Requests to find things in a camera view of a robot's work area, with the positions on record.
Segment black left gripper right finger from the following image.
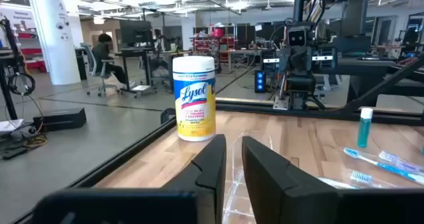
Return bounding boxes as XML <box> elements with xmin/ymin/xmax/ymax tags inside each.
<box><xmin>241</xmin><ymin>136</ymin><xmax>424</xmax><ymax>224</ymax></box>

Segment coiled black cable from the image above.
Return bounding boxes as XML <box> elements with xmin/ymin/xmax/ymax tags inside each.
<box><xmin>7</xmin><ymin>72</ymin><xmax>36</xmax><ymax>96</ymax></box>

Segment black robot workstation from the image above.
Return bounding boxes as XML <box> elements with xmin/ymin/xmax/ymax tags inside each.
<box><xmin>331</xmin><ymin>0</ymin><xmax>424</xmax><ymax>109</ymax></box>

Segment red shelf unit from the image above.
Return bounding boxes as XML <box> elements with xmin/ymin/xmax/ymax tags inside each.
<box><xmin>16</xmin><ymin>31</ymin><xmax>47</xmax><ymax>74</ymax></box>

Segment black office desk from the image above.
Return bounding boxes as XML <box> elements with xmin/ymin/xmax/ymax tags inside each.
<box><xmin>114</xmin><ymin>47</ymin><xmax>193</xmax><ymax>97</ymax></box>

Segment teal mouthwash bottle white cap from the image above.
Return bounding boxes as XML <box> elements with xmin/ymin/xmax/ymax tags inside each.
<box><xmin>356</xmin><ymin>107</ymin><xmax>374</xmax><ymax>148</ymax></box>

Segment yellow white Lysol wipes canister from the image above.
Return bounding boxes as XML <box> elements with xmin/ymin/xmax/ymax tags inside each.
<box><xmin>172</xmin><ymin>55</ymin><xmax>217</xmax><ymax>142</ymax></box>

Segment red tool cart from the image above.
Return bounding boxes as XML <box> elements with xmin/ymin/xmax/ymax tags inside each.
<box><xmin>193</xmin><ymin>34</ymin><xmax>237</xmax><ymax>64</ymax></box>

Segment flat black box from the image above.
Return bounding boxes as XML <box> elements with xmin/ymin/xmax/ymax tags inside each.
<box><xmin>32</xmin><ymin>107</ymin><xmax>87</xmax><ymax>133</ymax></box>

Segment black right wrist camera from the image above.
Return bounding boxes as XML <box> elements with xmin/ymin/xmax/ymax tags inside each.
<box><xmin>287</xmin><ymin>27</ymin><xmax>308</xmax><ymax>48</ymax></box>

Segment person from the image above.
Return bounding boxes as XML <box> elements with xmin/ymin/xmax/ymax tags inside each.
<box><xmin>91</xmin><ymin>33</ymin><xmax>135</xmax><ymax>89</ymax></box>

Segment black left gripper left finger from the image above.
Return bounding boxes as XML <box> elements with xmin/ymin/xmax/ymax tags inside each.
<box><xmin>31</xmin><ymin>134</ymin><xmax>227</xmax><ymax>224</ymax></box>

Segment black computer monitor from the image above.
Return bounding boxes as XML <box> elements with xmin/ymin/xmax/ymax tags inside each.
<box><xmin>119</xmin><ymin>19</ymin><xmax>154</xmax><ymax>48</ymax></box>

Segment computer tower blue lights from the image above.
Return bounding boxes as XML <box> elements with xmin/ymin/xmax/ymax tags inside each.
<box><xmin>254</xmin><ymin>70</ymin><xmax>267</xmax><ymax>93</ymax></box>

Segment grey office chair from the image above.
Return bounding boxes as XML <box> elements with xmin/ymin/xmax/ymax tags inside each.
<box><xmin>80</xmin><ymin>43</ymin><xmax>121</xmax><ymax>97</ymax></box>

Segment white paper sheet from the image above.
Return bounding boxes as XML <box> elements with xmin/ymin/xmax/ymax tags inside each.
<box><xmin>0</xmin><ymin>119</ymin><xmax>25</xmax><ymax>134</ymax></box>

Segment white round pillar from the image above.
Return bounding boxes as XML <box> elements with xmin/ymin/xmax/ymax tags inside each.
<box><xmin>28</xmin><ymin>0</ymin><xmax>82</xmax><ymax>85</ymax></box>

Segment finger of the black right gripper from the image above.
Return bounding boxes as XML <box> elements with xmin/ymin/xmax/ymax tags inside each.
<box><xmin>261</xmin><ymin>49</ymin><xmax>299</xmax><ymax>73</ymax></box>
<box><xmin>299</xmin><ymin>46</ymin><xmax>338</xmax><ymax>72</ymax></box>

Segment clear acrylic organizer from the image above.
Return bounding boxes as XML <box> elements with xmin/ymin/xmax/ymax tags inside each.
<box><xmin>222</xmin><ymin>133</ymin><xmax>275</xmax><ymax>224</ymax></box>

